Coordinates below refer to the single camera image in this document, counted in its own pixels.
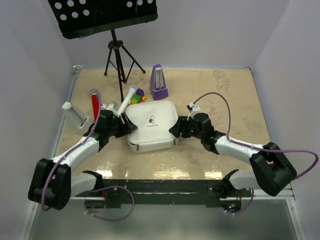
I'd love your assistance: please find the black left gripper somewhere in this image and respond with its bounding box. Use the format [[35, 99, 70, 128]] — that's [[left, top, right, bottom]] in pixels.
[[107, 112, 137, 138]]

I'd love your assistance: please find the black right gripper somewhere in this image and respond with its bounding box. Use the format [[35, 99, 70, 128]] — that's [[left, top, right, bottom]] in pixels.
[[169, 116, 204, 141]]

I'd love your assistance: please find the grey medicine case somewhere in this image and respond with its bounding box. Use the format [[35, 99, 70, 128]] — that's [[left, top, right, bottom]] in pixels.
[[125, 100, 179, 153]]

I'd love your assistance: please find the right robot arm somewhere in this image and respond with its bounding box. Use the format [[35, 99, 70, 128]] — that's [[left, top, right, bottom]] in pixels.
[[169, 113, 297, 197]]

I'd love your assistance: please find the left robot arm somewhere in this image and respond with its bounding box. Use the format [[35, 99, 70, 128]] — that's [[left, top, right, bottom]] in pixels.
[[27, 110, 138, 211]]

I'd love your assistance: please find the colourful toy block train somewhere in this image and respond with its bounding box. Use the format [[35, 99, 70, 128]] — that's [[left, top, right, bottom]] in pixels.
[[129, 88, 147, 105]]

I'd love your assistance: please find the white toy microphone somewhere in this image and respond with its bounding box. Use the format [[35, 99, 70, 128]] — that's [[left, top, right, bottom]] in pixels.
[[117, 85, 138, 115]]

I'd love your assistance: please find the purple metronome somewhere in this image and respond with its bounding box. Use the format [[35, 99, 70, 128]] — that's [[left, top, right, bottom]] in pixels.
[[149, 64, 169, 101]]

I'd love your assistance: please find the red toy microphone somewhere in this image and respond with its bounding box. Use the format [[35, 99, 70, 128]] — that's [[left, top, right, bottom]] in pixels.
[[90, 89, 101, 121]]

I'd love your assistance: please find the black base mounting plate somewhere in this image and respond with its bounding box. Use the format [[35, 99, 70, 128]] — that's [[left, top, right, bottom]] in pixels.
[[72, 178, 251, 209]]

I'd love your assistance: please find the black music stand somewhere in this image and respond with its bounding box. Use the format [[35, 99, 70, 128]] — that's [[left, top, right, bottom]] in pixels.
[[48, 0, 158, 101]]

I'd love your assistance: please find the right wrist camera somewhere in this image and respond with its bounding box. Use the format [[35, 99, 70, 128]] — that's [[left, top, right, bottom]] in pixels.
[[187, 102, 201, 120]]

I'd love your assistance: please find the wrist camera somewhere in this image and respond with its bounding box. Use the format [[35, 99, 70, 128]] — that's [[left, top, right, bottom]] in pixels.
[[100, 101, 119, 116], [187, 102, 201, 120]]

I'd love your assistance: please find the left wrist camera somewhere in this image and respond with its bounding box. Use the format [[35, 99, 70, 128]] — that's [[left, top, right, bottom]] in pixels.
[[100, 101, 119, 116]]

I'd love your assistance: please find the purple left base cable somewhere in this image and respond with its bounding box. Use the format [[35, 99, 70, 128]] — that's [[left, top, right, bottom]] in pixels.
[[84, 186, 136, 222]]

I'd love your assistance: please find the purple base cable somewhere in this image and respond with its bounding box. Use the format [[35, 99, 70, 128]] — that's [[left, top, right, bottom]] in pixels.
[[224, 188, 255, 216], [84, 186, 136, 222]]

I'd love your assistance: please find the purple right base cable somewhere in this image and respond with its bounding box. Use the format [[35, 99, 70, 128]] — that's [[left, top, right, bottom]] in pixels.
[[224, 188, 255, 216]]

